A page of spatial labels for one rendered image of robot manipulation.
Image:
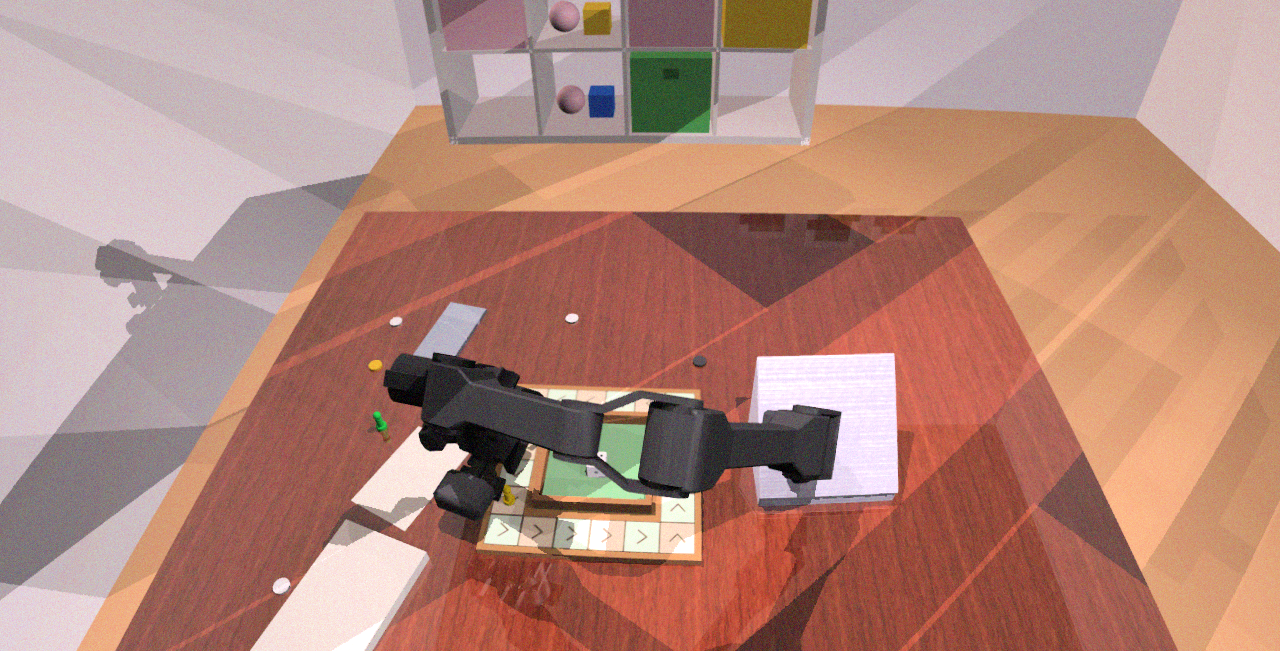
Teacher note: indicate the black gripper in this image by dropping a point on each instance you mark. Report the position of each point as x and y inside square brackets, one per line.
[470, 491]

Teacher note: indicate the white flat rectangular card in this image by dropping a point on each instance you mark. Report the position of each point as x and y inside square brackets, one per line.
[404, 485]

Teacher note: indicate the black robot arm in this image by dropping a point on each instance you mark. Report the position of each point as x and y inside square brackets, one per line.
[686, 446]

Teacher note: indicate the white square ring of arrow tiles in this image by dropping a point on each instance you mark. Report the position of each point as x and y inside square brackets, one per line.
[609, 556]

